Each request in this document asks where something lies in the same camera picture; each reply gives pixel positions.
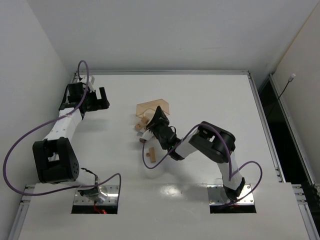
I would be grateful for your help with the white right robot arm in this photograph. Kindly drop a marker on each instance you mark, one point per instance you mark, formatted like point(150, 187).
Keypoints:
point(213, 142)

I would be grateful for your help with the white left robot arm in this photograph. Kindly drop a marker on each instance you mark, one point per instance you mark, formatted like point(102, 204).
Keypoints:
point(55, 159)

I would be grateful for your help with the plain light wood cube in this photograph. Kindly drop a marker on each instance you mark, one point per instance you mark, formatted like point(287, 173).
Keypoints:
point(144, 120)

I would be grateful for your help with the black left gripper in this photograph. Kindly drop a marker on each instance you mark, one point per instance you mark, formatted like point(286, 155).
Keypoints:
point(94, 100)

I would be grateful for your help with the black wall cable white plug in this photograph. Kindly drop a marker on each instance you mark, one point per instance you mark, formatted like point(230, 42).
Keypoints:
point(289, 80)

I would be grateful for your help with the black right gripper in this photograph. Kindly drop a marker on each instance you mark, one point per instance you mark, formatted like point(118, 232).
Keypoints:
point(157, 125)

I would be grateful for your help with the long light wood plank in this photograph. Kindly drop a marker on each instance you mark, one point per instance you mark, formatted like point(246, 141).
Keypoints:
point(152, 155)

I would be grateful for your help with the wood cube numbered two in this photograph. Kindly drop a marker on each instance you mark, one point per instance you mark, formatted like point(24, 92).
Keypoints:
point(137, 127)

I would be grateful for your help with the transparent orange plastic box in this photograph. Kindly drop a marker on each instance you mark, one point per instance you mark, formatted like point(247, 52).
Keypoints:
point(148, 109)

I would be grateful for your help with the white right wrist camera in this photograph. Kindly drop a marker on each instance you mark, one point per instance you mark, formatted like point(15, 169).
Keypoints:
point(145, 134)

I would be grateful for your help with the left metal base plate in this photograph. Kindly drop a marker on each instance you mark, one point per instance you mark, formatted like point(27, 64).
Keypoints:
point(103, 195)

